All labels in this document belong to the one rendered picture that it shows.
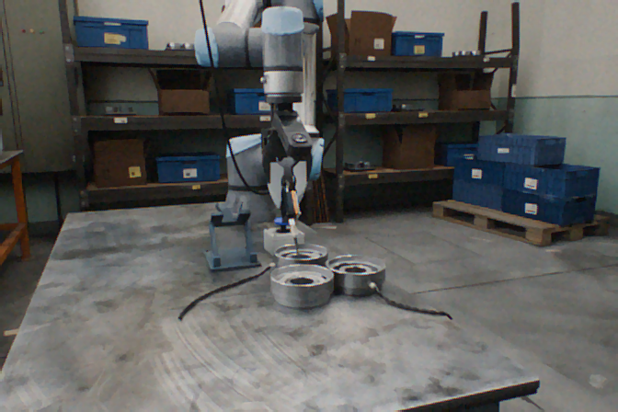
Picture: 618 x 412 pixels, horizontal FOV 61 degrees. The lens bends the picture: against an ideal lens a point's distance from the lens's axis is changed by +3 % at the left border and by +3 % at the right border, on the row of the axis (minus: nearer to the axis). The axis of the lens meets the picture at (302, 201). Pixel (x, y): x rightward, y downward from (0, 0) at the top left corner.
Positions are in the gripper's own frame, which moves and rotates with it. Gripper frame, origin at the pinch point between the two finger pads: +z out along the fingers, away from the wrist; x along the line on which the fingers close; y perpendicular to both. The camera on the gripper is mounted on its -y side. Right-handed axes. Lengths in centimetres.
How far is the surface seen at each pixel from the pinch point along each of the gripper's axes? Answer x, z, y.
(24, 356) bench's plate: 41.9, 13.1, -23.4
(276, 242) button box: 0.8, 9.9, 7.1
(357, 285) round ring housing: -6.5, 11.1, -18.8
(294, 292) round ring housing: 4.9, 10.3, -20.8
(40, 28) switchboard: 92, -72, 362
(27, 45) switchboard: 103, -59, 362
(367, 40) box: -170, -70, 346
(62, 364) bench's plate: 37.0, 13.1, -27.4
